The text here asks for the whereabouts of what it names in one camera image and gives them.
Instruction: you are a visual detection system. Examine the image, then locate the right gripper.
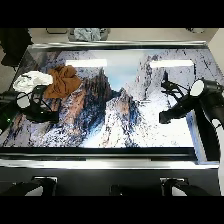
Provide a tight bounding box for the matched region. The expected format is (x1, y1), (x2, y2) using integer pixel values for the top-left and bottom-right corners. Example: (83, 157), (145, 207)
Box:
(159, 108), (181, 125)

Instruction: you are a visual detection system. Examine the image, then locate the brown T-shirt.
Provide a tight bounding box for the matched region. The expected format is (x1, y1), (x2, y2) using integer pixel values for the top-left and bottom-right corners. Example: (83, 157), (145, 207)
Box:
(43, 64), (83, 100)

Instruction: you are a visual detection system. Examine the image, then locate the patterned grey garment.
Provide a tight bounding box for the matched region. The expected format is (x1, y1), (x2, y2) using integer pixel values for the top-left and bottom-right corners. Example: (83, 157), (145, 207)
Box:
(73, 27), (102, 42)

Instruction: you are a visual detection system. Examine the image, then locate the white garment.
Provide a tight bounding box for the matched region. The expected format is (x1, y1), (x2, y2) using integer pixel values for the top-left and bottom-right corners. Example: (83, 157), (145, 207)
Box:
(12, 70), (54, 95)

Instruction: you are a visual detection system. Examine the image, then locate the black cable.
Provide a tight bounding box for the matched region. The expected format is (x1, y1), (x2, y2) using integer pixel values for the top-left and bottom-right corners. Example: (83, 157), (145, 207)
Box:
(160, 70), (191, 100)

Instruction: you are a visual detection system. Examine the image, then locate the silver frame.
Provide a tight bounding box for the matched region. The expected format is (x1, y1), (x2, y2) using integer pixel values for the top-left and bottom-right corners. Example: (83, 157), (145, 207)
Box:
(0, 40), (224, 197)

